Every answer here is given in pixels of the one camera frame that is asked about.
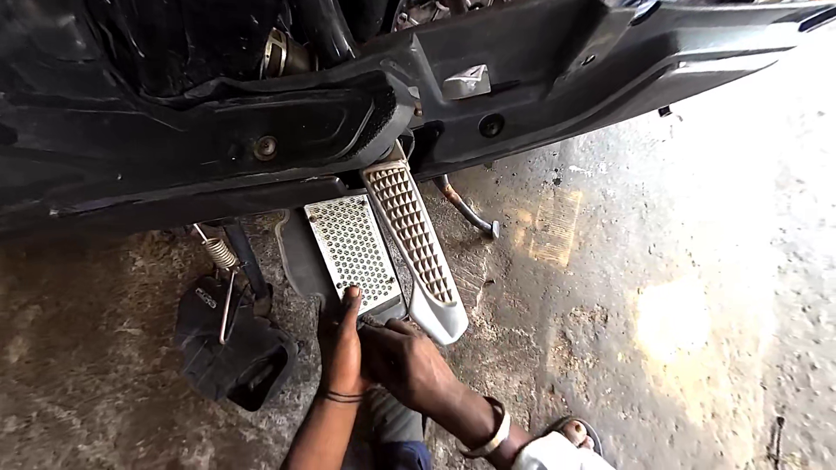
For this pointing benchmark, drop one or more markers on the curved rusty metal lever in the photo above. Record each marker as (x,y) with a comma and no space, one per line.
(464,207)

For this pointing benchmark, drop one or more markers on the ridged silver footrest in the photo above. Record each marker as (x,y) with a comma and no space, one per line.
(418,245)

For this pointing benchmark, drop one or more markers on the person's left thumb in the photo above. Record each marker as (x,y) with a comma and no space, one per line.
(350,314)

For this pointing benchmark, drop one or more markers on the person's right forearm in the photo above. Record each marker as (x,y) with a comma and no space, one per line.
(486,421)

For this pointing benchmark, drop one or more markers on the person's right fingers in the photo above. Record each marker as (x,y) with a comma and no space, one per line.
(383,344)

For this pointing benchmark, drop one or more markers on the thick black tube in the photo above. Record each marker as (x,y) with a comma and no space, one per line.
(328,29)

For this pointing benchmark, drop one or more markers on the coiled metal spring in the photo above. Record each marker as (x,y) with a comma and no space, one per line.
(221,252)

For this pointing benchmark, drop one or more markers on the round metal panel bolt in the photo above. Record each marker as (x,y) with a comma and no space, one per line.
(265,147)

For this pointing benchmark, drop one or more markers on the perforated light metal plate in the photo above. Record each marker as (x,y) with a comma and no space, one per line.
(352,245)

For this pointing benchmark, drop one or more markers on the person's left hand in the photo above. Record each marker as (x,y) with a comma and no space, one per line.
(343,365)

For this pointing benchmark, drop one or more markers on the person's left forearm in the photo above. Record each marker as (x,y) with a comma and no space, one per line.
(321,431)

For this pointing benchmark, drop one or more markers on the large black vehicle body panel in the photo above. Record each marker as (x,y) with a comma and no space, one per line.
(176,156)

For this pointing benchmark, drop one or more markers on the dark metal stand bar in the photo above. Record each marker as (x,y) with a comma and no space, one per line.
(249,260)

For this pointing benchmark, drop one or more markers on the person's right hand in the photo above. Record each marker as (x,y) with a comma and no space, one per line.
(418,369)

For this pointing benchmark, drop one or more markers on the round black panel bolt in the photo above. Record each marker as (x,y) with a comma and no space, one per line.
(491,125)

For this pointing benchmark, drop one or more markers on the brass-coloured metal cylinder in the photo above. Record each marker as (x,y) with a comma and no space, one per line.
(287,55)

